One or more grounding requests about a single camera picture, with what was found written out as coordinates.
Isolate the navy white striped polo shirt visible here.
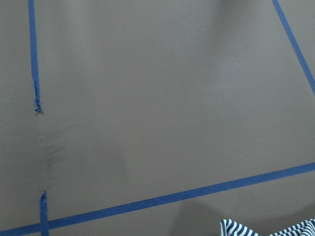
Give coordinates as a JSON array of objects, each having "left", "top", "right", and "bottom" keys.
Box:
[{"left": 220, "top": 218, "right": 315, "bottom": 236}]

